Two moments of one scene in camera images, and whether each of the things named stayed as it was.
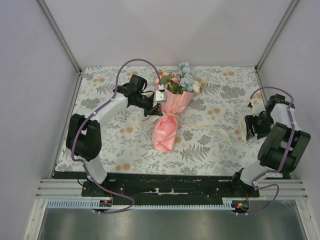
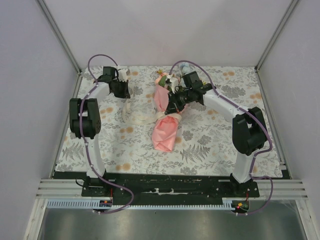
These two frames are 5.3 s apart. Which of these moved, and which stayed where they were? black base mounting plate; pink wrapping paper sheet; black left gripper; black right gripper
Moved: black right gripper; black left gripper
Stayed: black base mounting plate; pink wrapping paper sheet
